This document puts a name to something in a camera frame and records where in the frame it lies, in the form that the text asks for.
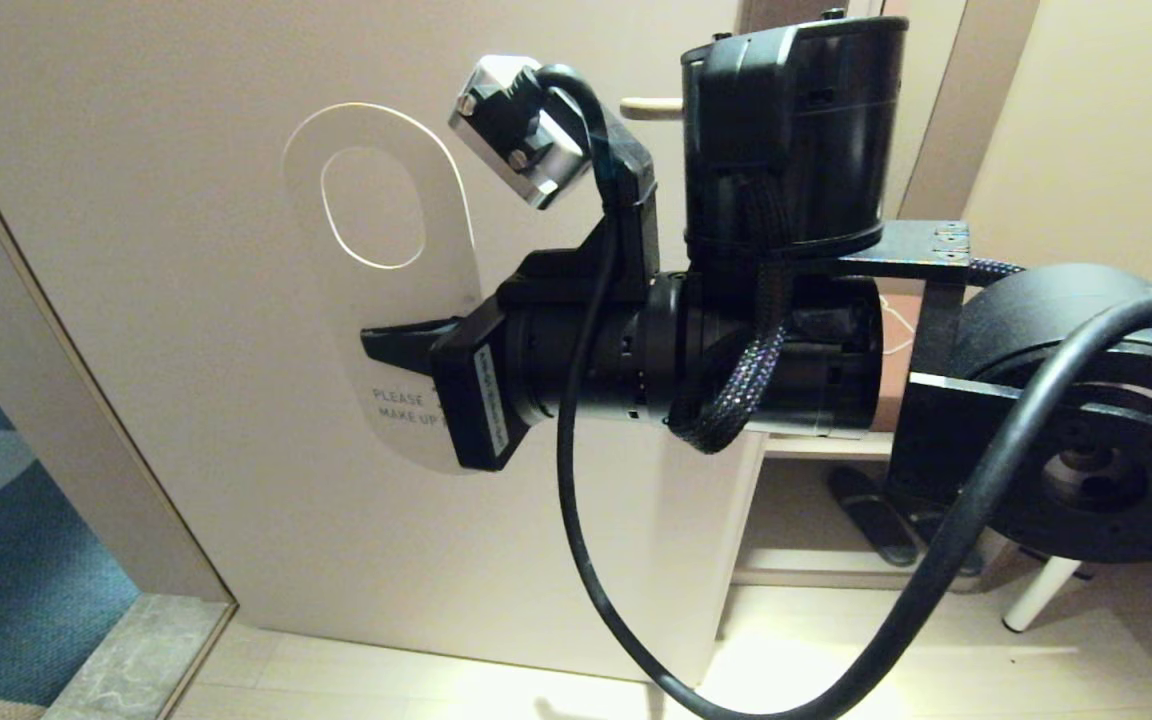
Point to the white table leg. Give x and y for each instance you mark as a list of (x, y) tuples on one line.
[(1036, 595)]

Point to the white room door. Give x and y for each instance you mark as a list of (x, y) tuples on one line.
[(186, 350)]

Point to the taupe framed wall mirror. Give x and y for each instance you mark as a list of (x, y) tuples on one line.
[(936, 100)]

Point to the dark slipper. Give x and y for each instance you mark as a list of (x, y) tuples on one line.
[(931, 530), (861, 510)]

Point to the cream bench shelf unit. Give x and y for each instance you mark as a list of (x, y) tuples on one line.
[(816, 445)]

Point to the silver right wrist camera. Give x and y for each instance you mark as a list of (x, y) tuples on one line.
[(516, 120)]

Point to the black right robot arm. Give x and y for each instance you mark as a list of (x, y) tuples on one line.
[(796, 120)]

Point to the white door hanger sign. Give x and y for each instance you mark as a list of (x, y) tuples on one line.
[(336, 300)]

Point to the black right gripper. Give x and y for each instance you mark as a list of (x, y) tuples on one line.
[(526, 370)]

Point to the brown bench cushion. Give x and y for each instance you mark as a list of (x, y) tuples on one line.
[(896, 380)]

